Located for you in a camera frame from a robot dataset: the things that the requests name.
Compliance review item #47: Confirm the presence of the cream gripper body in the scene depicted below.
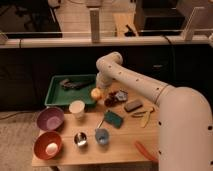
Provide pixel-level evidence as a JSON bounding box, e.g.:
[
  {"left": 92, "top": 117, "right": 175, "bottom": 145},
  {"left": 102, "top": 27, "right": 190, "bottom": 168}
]
[{"left": 96, "top": 73, "right": 112, "bottom": 89}]

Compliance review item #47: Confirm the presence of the yellow apple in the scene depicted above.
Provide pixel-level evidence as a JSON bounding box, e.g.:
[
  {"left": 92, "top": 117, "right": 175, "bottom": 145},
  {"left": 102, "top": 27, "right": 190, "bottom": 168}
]
[{"left": 90, "top": 88, "right": 102, "bottom": 101}]

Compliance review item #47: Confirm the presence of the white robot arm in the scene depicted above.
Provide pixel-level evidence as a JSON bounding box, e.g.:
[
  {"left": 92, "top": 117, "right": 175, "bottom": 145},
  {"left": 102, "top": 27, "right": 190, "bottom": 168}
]
[{"left": 96, "top": 52, "right": 213, "bottom": 171}]

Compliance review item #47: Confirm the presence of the grey toy in tray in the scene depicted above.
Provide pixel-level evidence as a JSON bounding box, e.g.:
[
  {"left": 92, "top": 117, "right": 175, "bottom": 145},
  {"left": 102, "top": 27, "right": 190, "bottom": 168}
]
[{"left": 60, "top": 79, "right": 93, "bottom": 90}]

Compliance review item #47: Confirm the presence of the green plastic tray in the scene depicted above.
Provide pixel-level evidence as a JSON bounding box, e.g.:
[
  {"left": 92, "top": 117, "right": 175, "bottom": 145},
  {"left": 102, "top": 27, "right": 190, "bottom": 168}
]
[{"left": 44, "top": 74, "right": 96, "bottom": 107}]

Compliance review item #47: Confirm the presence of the blue silver wrapper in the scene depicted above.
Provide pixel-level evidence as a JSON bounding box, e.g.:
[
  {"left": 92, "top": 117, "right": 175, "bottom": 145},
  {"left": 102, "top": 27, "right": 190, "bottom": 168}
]
[{"left": 115, "top": 90, "right": 128, "bottom": 102}]

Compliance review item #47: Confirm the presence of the red grapes bunch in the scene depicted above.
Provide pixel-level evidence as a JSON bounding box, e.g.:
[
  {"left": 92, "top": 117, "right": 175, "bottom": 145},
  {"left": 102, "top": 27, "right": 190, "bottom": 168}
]
[{"left": 104, "top": 91, "right": 118, "bottom": 107}]

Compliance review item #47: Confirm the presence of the white paper cup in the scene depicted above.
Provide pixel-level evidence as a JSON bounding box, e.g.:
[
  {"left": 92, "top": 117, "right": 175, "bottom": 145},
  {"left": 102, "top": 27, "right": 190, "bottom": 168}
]
[{"left": 69, "top": 100, "right": 85, "bottom": 119}]

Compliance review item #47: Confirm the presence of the green sponge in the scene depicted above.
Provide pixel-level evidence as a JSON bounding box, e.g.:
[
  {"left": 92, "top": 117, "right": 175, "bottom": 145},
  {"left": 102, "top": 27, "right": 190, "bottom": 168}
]
[{"left": 104, "top": 111, "right": 123, "bottom": 129}]

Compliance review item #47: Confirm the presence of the blue cup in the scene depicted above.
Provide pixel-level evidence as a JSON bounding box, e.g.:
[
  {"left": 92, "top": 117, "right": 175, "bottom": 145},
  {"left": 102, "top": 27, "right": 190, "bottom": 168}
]
[{"left": 95, "top": 129, "right": 109, "bottom": 145}]

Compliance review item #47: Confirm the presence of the small metal cup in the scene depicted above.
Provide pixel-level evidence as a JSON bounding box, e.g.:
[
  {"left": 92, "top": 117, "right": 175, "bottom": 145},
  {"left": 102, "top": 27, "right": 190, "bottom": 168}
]
[{"left": 74, "top": 132, "right": 87, "bottom": 147}]

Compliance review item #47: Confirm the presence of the purple bowl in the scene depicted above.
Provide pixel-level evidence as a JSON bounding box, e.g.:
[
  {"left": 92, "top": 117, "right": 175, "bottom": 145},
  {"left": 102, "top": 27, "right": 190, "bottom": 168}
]
[{"left": 36, "top": 107, "right": 64, "bottom": 131}]

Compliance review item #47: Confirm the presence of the red bowl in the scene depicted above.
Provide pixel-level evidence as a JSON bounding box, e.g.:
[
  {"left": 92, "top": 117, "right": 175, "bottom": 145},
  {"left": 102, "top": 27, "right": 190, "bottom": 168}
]
[{"left": 34, "top": 131, "right": 62, "bottom": 160}]

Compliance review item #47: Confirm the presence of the white egg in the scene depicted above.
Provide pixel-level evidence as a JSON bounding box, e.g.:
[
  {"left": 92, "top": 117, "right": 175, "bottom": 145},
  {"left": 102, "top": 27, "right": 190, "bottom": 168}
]
[{"left": 46, "top": 143, "right": 58, "bottom": 155}]

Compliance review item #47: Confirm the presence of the white rail bar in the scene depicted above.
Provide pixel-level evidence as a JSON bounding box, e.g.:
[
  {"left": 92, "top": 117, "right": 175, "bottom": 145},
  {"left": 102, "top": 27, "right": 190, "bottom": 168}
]
[{"left": 0, "top": 35, "right": 213, "bottom": 49}]

